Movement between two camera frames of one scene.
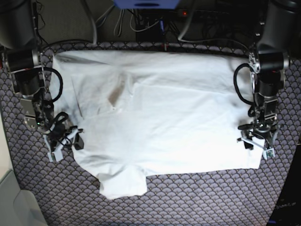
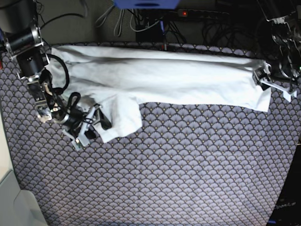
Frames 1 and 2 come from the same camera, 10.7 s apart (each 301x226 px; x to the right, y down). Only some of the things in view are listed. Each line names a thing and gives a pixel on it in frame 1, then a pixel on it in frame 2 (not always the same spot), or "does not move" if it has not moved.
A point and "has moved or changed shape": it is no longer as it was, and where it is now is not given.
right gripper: [263, 130] → [282, 69]
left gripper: [57, 133] → [70, 120]
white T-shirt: [144, 113] has moved or changed shape
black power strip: [189, 13] does not move
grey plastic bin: [19, 207] does not move
